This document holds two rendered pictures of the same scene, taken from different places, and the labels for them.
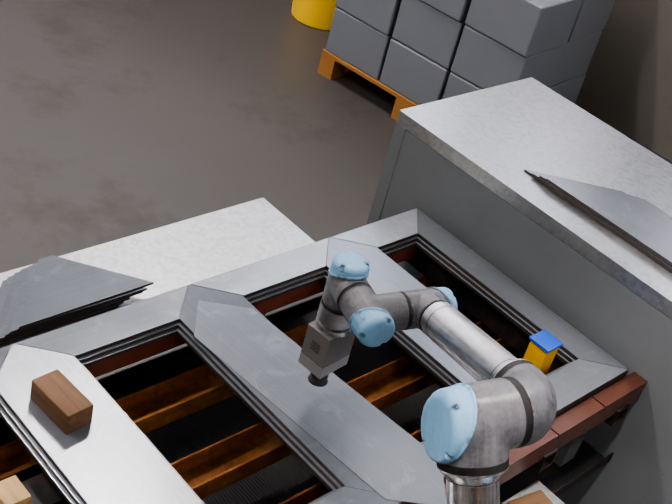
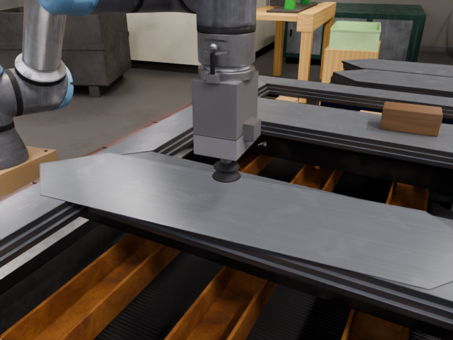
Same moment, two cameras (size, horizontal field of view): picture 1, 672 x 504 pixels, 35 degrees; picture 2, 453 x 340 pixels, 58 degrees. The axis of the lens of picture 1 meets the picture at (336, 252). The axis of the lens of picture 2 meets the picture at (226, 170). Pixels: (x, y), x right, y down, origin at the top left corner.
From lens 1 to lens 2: 2.57 m
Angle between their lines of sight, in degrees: 118
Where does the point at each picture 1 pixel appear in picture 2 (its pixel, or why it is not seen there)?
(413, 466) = (78, 179)
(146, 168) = not seen: outside the picture
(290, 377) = (269, 211)
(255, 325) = (385, 260)
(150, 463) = (311, 124)
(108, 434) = (359, 127)
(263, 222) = not seen: outside the picture
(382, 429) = (122, 199)
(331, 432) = (184, 179)
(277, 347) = (321, 240)
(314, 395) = (225, 203)
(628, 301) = not seen: outside the picture
